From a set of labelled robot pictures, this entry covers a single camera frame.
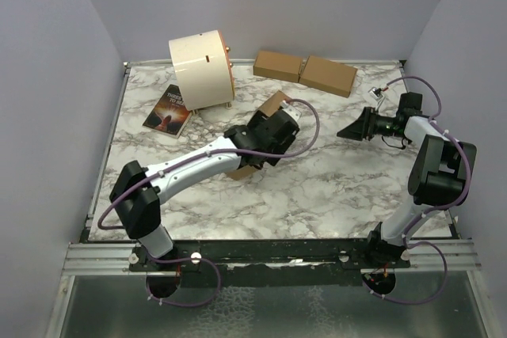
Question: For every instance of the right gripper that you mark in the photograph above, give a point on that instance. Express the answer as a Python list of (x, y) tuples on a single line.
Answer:
[(364, 127)]

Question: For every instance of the brown cardboard box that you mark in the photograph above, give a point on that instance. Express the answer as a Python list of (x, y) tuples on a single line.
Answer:
[(268, 107)]

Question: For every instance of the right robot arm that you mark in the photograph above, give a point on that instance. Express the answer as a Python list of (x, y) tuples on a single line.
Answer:
[(440, 177)]

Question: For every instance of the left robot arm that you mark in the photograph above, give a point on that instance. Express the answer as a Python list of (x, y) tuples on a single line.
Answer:
[(139, 192)]

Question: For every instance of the cream cylindrical container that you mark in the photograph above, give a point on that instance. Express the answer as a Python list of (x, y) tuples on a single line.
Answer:
[(203, 70)]

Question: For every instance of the dark paperback book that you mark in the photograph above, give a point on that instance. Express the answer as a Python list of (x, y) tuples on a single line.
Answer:
[(169, 116)]

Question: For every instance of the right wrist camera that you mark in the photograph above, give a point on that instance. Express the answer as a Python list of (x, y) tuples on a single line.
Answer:
[(378, 95)]

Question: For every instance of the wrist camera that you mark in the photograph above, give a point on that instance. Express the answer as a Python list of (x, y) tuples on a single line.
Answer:
[(378, 95), (293, 112)]

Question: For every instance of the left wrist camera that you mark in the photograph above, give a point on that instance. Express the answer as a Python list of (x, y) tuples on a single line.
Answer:
[(293, 112)]

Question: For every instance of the aluminium table frame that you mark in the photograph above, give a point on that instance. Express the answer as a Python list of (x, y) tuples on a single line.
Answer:
[(98, 297)]

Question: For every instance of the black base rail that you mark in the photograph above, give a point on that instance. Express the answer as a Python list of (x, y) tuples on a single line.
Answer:
[(265, 263)]

